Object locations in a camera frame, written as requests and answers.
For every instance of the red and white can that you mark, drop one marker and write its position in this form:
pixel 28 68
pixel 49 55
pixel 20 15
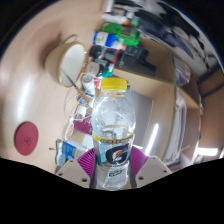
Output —
pixel 97 82

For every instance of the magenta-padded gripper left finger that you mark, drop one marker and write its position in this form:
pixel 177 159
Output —
pixel 70 170

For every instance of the black appliance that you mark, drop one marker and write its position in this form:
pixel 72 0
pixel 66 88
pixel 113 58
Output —
pixel 140 56

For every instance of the white under-shelf light bar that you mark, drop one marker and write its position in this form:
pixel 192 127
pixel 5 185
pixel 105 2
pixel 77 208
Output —
pixel 152 138

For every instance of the magenta pouch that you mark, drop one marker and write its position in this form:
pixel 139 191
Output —
pixel 83 126

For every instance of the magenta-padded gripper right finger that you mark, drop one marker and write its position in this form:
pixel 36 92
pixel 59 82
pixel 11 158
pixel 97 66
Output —
pixel 151 168

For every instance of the green plastic container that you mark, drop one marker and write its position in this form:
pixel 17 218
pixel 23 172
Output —
pixel 128 35

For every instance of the clear yellow-capped drink bottle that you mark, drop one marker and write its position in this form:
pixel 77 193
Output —
pixel 113 133

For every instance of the white ceiling light tube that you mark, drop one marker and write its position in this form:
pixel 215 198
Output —
pixel 206 151

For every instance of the flat round red coaster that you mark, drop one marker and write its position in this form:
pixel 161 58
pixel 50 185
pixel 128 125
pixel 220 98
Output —
pixel 26 138

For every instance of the light blue hairbrush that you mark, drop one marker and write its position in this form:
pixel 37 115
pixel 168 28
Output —
pixel 59 156

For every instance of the white bottle with blue label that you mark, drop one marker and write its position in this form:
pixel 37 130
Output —
pixel 103 39

